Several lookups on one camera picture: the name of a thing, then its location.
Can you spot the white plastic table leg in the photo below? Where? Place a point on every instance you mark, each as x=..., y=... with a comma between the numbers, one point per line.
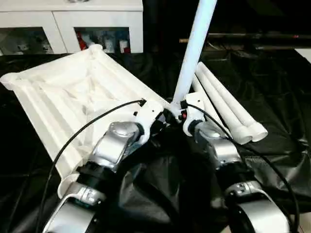
x=198, y=90
x=194, y=48
x=233, y=99
x=223, y=107

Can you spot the black cabinet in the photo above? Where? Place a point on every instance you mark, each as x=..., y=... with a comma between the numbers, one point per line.
x=165, y=24

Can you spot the black plastic mat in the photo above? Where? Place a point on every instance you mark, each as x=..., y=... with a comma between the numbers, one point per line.
x=282, y=97

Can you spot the red carton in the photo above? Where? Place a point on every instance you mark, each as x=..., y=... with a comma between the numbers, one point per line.
x=81, y=41

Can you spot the white board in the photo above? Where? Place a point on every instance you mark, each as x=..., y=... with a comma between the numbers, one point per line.
x=303, y=54

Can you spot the white cabinet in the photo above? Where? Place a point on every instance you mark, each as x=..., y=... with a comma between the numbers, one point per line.
x=48, y=19

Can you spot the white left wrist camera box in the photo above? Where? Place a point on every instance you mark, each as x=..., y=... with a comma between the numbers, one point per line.
x=148, y=116

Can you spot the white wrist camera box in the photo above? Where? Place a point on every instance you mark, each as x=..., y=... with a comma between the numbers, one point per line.
x=193, y=111
x=148, y=116

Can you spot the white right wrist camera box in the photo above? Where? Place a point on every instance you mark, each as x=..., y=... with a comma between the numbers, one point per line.
x=193, y=111

